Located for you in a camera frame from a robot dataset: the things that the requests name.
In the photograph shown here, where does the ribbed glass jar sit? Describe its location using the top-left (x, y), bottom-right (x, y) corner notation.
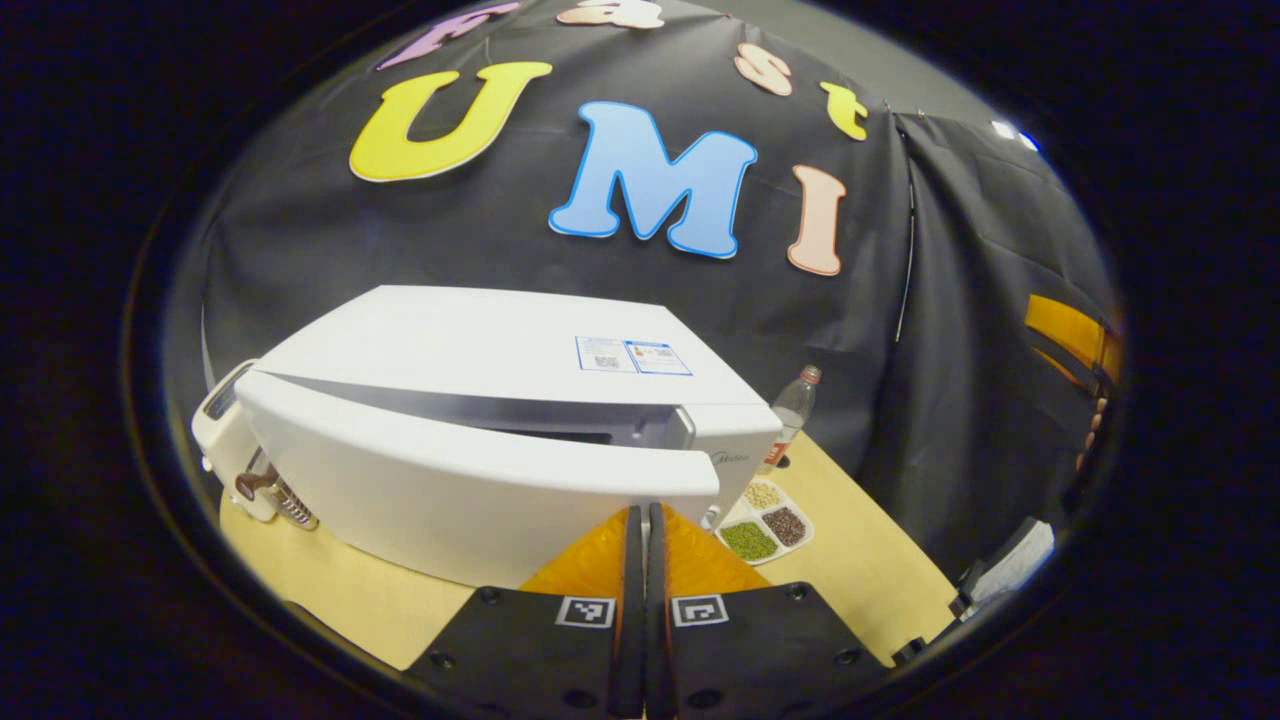
top-left (234, 449), bottom-right (320, 532)

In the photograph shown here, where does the black frame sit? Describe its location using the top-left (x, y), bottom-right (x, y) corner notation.
top-left (892, 516), bottom-right (1057, 665)

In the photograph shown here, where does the white cloth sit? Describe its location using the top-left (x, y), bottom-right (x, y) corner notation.
top-left (970, 520), bottom-right (1057, 606)

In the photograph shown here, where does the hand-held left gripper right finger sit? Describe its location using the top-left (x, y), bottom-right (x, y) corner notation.
top-left (647, 502), bottom-right (892, 718)

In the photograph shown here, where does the black backdrop cloth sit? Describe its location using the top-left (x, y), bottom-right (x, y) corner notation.
top-left (165, 0), bottom-right (1126, 581)

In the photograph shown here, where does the divided tray of beans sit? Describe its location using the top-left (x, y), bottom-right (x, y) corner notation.
top-left (714, 477), bottom-right (816, 568)

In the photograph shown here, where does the white microwave oven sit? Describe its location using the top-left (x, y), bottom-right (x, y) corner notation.
top-left (234, 284), bottom-right (784, 592)

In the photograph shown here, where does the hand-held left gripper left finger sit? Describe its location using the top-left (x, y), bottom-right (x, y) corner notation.
top-left (404, 504), bottom-right (647, 718)

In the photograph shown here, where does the white toaster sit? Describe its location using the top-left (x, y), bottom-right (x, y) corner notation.
top-left (191, 359), bottom-right (277, 524)

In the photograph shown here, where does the clear plastic water bottle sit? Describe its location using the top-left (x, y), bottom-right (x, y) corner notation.
top-left (756, 364), bottom-right (824, 477)

